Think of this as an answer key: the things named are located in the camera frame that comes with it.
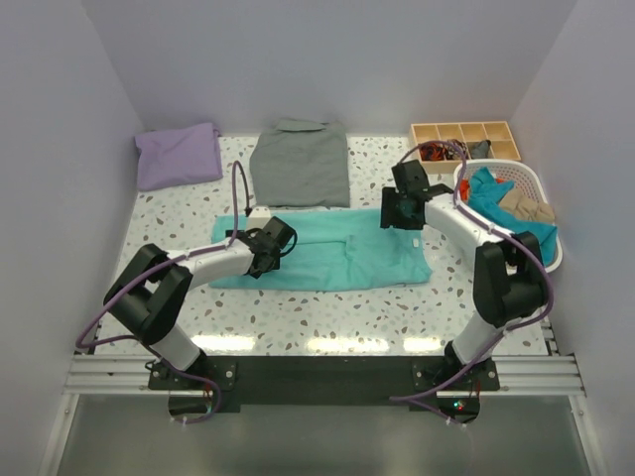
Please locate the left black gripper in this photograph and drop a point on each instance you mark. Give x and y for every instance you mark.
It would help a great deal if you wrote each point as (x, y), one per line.
(248, 232)

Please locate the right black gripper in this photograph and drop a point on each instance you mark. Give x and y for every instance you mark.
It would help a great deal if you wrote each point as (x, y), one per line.
(388, 216)

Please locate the teal t shirt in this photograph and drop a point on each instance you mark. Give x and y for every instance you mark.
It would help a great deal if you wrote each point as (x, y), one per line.
(342, 250)

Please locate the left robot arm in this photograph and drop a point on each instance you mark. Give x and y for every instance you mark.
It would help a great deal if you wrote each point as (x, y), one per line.
(148, 295)

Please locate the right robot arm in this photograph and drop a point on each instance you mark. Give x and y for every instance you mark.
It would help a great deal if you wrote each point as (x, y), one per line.
(509, 281)

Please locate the red garment in basket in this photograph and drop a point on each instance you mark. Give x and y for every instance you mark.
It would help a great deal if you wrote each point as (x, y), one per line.
(464, 190)

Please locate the folded grey shirt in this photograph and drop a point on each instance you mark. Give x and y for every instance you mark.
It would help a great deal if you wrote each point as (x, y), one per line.
(301, 163)

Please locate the patterned cloth in box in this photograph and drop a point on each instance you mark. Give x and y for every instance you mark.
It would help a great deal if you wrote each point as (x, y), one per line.
(455, 150)

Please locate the blue t shirt in basket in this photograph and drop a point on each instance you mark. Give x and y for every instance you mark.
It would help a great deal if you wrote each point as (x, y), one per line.
(485, 193)

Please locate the grey cloth in box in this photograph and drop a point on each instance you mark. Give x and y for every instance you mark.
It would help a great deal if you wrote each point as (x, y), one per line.
(480, 150)

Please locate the beige garment in basket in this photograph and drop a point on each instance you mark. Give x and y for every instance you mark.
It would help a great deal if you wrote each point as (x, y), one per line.
(525, 208)

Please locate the wooden compartment box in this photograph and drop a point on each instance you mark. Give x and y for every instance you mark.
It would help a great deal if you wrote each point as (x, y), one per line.
(503, 146)

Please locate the folded purple shirt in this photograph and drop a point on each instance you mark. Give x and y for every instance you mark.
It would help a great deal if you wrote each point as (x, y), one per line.
(176, 157)

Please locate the white laundry basket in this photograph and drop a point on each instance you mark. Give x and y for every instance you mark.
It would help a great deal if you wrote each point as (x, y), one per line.
(524, 178)

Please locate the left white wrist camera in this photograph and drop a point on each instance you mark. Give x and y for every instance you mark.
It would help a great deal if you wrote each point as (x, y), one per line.
(258, 217)

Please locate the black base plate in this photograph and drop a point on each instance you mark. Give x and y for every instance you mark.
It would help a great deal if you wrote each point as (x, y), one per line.
(227, 383)

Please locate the aluminium frame rail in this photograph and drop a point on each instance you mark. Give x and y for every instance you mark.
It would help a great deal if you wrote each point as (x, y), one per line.
(539, 377)

